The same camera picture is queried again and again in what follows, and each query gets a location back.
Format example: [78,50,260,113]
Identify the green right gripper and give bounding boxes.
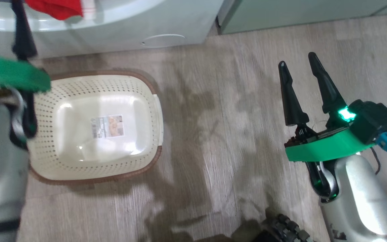
[278,52,376,163]

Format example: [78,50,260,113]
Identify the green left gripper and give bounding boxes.
[0,0,51,93]

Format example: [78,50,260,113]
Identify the red garment white stripes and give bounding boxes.
[26,0,84,21]

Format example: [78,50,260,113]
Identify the white front-load washing machine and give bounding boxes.
[0,0,225,60]

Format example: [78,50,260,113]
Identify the pale green cabinet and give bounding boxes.
[219,0,387,35]

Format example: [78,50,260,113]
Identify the basket product label sticker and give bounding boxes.
[92,115,125,139]

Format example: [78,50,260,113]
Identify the cream laundry basket brown rim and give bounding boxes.
[27,70,164,185]

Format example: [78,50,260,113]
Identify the round white filter cover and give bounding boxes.
[140,34,186,48]

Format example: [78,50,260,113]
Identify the thin black right gripper cable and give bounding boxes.
[370,146,382,175]

